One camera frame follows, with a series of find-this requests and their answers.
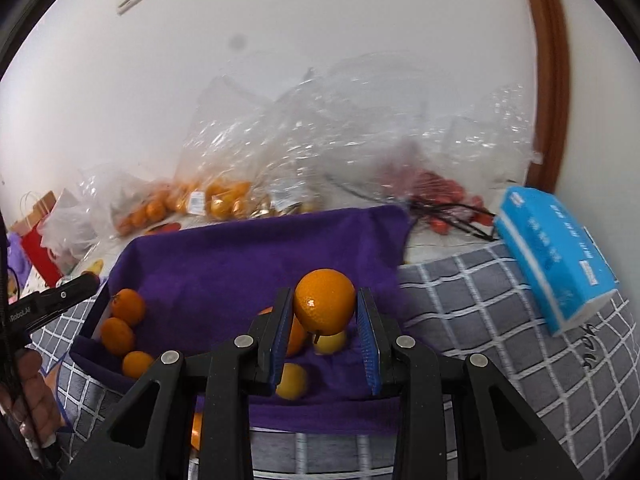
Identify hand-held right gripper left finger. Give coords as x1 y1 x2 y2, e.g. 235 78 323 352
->
62 287 296 480

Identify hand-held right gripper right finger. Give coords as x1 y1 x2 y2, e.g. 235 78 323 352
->
356 287 583 480

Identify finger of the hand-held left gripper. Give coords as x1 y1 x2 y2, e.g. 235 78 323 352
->
30 271 101 324

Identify large orange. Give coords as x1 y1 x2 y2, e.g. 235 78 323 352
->
293 269 357 336

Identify mandarin with leafy stem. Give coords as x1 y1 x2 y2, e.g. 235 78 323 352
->
110 288 147 327

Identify small mandarin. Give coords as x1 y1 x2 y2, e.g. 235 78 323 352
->
121 351 156 380

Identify person's left hand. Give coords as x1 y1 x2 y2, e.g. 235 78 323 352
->
1 349 63 449

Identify red paper bag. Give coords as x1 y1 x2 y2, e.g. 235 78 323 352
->
20 225 63 286

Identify cloudy white plastic bag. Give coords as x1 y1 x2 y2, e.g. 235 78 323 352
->
37 205 101 271

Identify purple cloth bag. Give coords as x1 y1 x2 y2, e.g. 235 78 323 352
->
5 232 31 291

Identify brown paper bag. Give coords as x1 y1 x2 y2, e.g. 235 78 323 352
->
10 190 58 236

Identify purple towel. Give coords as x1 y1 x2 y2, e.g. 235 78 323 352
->
70 205 411 436

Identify grey checked blanket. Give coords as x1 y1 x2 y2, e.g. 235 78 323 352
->
30 240 631 480

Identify pile of bagged mandarins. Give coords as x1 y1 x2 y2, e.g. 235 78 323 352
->
116 180 188 236

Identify yellow brown bagged pieces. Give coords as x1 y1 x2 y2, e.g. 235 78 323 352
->
250 195 321 221

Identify heap of mandarins under label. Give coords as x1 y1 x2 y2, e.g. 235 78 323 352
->
202 180 253 221

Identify red berries on dark stems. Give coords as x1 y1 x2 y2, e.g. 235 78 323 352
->
380 167 501 238

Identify blue tissue pack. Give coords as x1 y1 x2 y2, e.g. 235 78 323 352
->
492 186 621 338

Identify labelled clear plastic bag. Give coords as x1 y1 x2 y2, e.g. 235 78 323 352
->
180 75 281 222

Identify crinkled clear plastic bag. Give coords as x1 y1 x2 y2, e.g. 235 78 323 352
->
270 52 543 221

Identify brown wooden door frame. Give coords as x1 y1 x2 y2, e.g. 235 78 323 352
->
517 0 572 193

